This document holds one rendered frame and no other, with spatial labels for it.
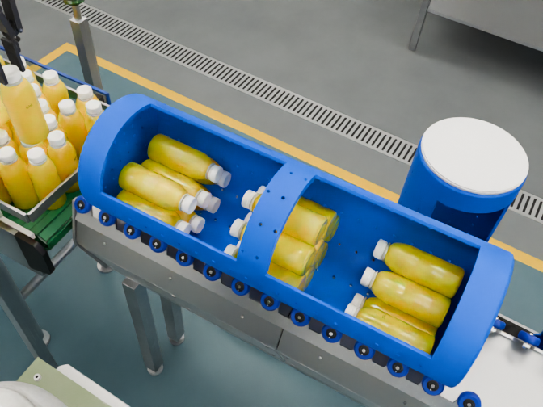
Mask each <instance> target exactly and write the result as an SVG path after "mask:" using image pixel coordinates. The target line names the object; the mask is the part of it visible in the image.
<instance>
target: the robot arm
mask: <svg viewBox="0 0 543 407"><path fill-rule="evenodd" d="M1 3H2V7H3V9H2V7H1V6H0V31H1V33H2V34H3V35H4V36H5V37H6V38H5V37H2V38H1V39H0V40H1V41H2V45H3V47H4V49H5V51H6V54H7V56H8V59H9V61H10V63H11V65H16V66H17V67H18V68H19V71H21V72H24V71H26V70H25V67H24V65H23V62H22V59H21V56H20V55H19V53H20V52H21V49H20V47H19V43H18V42H20V37H19V36H18V34H19V33H22V32H23V26H22V23H21V20H20V17H19V12H18V9H17V6H16V3H15V0H1ZM3 10H4V13H5V14H4V13H3V12H2V11H3ZM0 83H2V84H3V85H5V86H6V85H7V84H8V81H7V79H6V75H5V73H4V70H3V68H2V65H1V62H0ZM0 407H68V406H66V405H65V404H64V403H63V402H62V401H60V400H59V399H58V398H56V397H55V396H54V395H53V394H51V393H50V392H48V391H46V390H44V389H42V388H40V387H38V386H35V385H33V384H27V383H24V382H17V381H3V382H0Z"/></svg>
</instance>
